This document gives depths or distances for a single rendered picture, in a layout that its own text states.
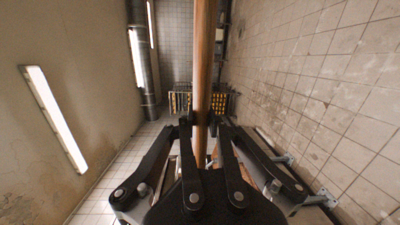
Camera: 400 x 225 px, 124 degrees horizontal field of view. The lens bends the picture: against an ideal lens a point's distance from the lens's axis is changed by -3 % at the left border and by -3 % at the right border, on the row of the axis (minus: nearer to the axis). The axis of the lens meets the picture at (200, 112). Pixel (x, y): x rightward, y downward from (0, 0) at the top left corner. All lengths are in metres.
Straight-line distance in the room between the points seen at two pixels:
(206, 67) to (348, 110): 1.34
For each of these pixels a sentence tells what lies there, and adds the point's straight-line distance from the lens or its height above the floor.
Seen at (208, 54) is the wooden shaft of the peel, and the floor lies 1.19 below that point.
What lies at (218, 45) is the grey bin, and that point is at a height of 0.36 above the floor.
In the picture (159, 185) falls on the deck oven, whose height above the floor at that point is 1.67.
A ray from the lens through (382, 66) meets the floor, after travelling 1.38.
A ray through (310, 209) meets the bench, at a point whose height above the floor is 0.20.
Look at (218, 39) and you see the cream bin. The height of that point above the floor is 0.35.
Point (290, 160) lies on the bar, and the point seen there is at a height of 0.01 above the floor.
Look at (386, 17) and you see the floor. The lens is 1.47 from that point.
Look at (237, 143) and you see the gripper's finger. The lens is 0.17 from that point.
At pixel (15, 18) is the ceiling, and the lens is 1.82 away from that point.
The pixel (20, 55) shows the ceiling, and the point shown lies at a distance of 1.75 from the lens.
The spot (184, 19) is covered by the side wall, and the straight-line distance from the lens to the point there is 5.30.
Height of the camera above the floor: 1.21
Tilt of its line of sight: 4 degrees down
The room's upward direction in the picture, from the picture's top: 89 degrees counter-clockwise
